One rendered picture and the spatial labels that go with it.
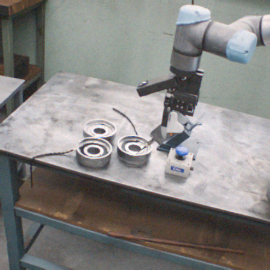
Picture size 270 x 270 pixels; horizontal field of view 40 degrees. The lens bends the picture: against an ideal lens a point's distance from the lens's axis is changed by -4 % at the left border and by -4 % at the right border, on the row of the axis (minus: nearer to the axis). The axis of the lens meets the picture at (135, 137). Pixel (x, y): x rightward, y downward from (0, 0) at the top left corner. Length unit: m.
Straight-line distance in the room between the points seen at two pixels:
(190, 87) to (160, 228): 0.54
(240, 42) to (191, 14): 0.13
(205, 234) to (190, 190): 0.28
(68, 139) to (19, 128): 0.17
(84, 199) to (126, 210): 0.15
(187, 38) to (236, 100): 1.92
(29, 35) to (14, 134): 1.88
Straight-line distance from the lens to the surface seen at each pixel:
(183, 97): 0.97
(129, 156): 1.12
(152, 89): 0.99
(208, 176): 1.16
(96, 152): 1.15
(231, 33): 0.88
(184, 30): 0.91
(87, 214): 1.32
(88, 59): 2.91
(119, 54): 2.81
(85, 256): 1.90
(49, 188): 1.41
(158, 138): 1.07
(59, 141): 1.21
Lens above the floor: 1.49
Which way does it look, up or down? 33 degrees down
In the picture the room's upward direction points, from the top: 8 degrees clockwise
